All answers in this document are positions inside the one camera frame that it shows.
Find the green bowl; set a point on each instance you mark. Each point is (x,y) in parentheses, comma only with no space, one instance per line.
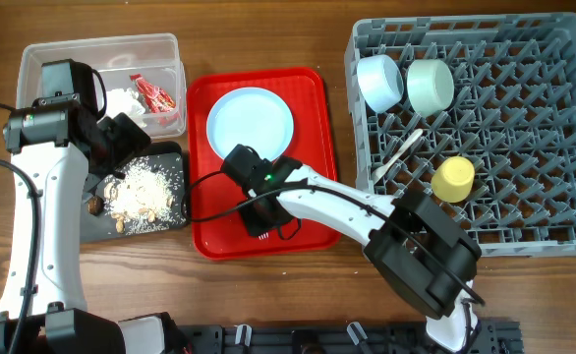
(430,86)

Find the white plastic spoon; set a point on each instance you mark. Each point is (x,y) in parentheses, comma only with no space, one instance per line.
(380,172)

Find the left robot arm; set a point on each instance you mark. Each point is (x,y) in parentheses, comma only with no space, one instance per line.
(61,147)

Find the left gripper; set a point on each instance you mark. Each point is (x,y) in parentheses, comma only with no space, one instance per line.
(129,138)

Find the white tissue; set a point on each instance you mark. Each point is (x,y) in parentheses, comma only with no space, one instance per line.
(124,100)

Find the black plastic tray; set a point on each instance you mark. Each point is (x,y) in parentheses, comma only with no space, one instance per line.
(140,196)

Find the yellow plastic cup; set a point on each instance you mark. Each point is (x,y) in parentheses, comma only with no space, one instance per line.
(453,180)

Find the red snack wrapper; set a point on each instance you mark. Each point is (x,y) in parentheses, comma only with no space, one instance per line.
(155,97)

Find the red serving tray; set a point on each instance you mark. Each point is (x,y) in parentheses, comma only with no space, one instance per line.
(303,91)

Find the grey dishwasher rack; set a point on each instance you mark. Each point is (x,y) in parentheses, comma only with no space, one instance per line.
(513,116)

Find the light blue bowl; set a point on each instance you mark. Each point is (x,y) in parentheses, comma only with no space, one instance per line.
(380,82)

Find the clear plastic bin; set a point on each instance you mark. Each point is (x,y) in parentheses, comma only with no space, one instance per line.
(155,56)

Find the light blue plate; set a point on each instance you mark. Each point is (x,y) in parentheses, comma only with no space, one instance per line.
(253,117)

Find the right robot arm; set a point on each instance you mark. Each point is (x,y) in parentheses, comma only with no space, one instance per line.
(417,248)

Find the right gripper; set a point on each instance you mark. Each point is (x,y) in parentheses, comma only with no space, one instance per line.
(255,225)

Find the food scraps and rice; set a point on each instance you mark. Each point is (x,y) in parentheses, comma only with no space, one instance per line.
(140,196)

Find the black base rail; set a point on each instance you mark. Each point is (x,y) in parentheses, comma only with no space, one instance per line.
(492,337)

